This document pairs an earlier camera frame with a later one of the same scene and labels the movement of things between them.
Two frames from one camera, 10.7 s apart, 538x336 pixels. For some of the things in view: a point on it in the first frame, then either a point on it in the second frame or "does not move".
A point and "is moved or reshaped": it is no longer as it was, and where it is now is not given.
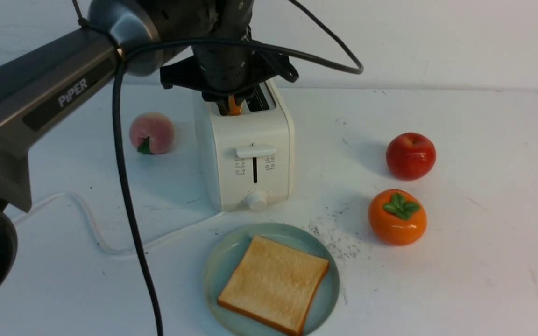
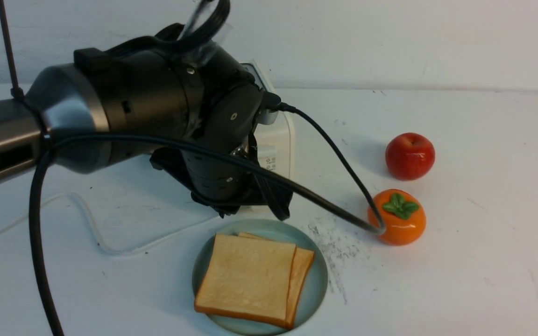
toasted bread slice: x=233 y=109 is moved or reshaped
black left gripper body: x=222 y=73 -> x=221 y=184
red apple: x=411 y=156 does not move
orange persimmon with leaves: x=397 y=217 does not move
